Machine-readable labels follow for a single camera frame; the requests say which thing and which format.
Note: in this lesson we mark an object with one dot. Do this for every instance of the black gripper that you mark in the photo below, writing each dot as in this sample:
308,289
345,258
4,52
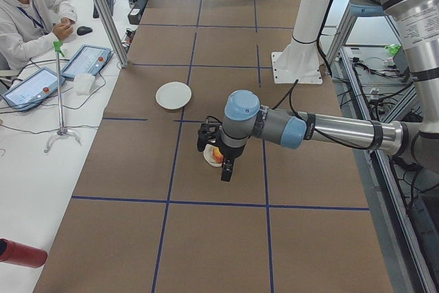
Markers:
230,152

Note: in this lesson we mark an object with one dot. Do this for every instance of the red yellow apple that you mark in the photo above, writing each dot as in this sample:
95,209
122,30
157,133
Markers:
217,155

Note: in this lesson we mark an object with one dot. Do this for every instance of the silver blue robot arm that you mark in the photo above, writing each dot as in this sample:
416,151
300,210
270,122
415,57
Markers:
245,117

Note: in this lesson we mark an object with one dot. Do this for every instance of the white small bowl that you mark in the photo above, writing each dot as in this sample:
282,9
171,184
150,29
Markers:
207,154

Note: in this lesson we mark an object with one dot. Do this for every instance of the white ceramic plate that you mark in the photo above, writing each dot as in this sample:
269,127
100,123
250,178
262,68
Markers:
173,95

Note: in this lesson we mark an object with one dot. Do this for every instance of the white tissue pack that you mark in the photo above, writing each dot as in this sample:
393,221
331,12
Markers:
83,83

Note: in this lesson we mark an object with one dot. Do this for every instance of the blue teach pendant far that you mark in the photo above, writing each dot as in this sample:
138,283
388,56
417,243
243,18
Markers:
88,59

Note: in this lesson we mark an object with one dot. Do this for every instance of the blue teach pendant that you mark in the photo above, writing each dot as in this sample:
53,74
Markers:
32,91
88,59

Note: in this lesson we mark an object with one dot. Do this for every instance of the black computer mouse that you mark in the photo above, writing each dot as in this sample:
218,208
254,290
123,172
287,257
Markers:
83,30

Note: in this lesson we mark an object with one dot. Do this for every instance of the blue teach pendant near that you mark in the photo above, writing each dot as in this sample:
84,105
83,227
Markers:
32,91

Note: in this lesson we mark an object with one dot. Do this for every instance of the metal stand with green clip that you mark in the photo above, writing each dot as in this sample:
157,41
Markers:
62,132

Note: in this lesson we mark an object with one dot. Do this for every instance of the person in white hoodie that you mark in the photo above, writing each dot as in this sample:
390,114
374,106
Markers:
29,28

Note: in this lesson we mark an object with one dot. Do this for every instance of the red cylinder bottle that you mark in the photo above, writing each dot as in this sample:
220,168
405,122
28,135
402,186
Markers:
22,255

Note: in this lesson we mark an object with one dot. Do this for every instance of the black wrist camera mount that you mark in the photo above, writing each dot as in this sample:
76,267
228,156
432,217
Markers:
210,129

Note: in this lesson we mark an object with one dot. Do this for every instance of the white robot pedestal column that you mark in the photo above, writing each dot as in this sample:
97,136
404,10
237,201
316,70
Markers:
299,61

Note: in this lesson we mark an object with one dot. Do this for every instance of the aluminium frame post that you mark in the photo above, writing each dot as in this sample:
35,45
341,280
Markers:
111,31

